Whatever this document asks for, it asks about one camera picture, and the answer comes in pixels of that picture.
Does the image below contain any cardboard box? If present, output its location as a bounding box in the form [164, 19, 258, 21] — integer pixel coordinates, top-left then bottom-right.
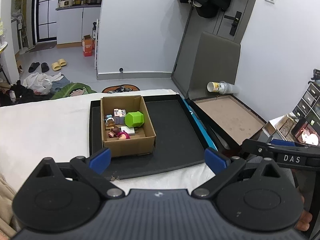
[100, 95, 156, 157]

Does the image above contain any white plastic bag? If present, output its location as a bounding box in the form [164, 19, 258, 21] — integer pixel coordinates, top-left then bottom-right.
[23, 72, 63, 95]

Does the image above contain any orange carton box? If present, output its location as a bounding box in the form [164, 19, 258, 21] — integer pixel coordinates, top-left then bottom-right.
[82, 35, 93, 57]

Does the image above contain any left yellow slipper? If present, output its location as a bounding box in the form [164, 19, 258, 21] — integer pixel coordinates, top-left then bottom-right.
[52, 62, 61, 72]

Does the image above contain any grey door with handle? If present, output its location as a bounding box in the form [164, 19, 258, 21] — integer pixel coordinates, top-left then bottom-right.
[172, 0, 255, 89]

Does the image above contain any green cartoon cushion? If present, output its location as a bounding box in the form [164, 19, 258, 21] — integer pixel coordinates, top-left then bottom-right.
[51, 83, 96, 100]

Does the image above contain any lavender cube character toy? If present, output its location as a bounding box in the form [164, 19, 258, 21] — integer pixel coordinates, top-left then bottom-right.
[113, 108, 126, 125]

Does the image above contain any white charger block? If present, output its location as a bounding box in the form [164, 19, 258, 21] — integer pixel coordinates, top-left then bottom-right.
[120, 126, 135, 135]

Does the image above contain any black slipper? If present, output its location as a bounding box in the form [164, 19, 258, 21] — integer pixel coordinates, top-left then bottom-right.
[41, 62, 50, 73]
[28, 62, 40, 73]

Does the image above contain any grey folded panel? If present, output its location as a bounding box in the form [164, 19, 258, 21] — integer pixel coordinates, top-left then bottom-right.
[172, 32, 241, 100]

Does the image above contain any green plastic square container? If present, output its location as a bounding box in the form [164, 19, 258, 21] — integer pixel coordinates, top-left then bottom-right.
[125, 111, 144, 128]

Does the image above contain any right black slipper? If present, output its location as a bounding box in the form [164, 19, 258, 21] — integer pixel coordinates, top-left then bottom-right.
[41, 62, 50, 73]

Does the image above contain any left black slipper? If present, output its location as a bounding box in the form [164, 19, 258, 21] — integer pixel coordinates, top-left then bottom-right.
[28, 62, 40, 73]

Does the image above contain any yellow slipper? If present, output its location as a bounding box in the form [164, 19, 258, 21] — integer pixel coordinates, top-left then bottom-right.
[57, 59, 67, 67]
[52, 62, 61, 72]

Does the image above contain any brown-haired doll figurine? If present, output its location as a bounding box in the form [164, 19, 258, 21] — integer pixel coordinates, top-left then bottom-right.
[108, 126, 121, 138]

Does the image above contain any person right hand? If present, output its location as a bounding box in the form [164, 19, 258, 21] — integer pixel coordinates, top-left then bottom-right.
[291, 169, 315, 232]

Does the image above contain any right yellow slipper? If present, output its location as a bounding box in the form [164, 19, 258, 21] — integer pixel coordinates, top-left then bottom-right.
[57, 59, 67, 67]

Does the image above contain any black tray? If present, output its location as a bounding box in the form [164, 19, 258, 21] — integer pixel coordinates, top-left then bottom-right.
[89, 94, 215, 180]

